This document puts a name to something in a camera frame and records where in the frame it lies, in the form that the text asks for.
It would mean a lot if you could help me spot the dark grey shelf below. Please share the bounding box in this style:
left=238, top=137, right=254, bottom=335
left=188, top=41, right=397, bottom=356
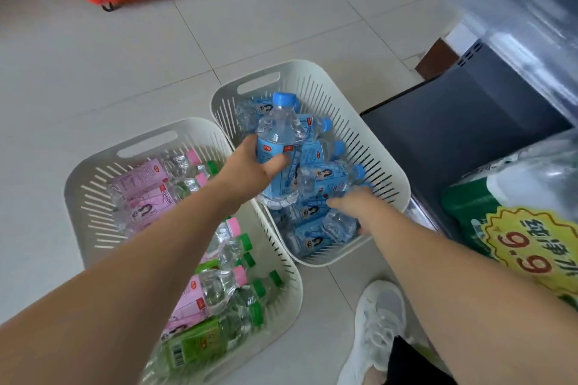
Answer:
left=360, top=39, right=574, bottom=236

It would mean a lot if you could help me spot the person's left forearm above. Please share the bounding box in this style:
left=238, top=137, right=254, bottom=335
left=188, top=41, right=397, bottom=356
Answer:
left=0, top=182, right=247, bottom=385

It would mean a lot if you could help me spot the person's right hand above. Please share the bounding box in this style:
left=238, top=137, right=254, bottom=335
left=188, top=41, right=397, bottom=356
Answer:
left=326, top=186, right=392, bottom=237

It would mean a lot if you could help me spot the pile of blue bottles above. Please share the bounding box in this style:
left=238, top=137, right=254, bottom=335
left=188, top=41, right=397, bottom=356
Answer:
left=235, top=96, right=368, bottom=259

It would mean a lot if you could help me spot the blue label water bottle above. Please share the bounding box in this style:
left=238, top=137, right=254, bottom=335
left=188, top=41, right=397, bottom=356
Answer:
left=255, top=91, right=309, bottom=209

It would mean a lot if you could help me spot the person's right forearm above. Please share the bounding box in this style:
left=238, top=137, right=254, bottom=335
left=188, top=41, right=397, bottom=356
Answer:
left=361, top=206, right=578, bottom=385

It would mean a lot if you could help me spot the pile of pink label bottles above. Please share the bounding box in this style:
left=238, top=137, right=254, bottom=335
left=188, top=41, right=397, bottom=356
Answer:
left=107, top=149, right=249, bottom=342

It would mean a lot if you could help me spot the pile of green label bottles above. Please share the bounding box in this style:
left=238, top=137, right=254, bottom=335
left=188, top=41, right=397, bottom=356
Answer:
left=144, top=160, right=285, bottom=383

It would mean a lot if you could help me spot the white slotted plastic basket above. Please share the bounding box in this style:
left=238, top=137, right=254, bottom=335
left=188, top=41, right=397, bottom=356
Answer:
left=210, top=60, right=412, bottom=268
left=63, top=118, right=304, bottom=385

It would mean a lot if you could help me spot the black trouser leg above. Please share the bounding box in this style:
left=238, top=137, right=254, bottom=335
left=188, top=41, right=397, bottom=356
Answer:
left=384, top=335, right=458, bottom=385

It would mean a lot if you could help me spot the white sneaker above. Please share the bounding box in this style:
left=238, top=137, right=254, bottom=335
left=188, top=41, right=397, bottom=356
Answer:
left=336, top=280, right=414, bottom=385

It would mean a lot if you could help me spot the brown wooden block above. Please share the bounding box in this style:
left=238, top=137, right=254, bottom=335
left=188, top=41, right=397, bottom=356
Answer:
left=415, top=37, right=467, bottom=81

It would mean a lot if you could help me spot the green wrapped water bottle pack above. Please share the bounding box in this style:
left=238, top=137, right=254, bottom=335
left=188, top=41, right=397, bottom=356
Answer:
left=440, top=130, right=578, bottom=313

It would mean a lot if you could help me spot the person's left hand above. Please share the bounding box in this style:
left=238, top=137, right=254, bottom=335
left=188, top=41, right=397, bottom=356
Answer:
left=212, top=134, right=293, bottom=211

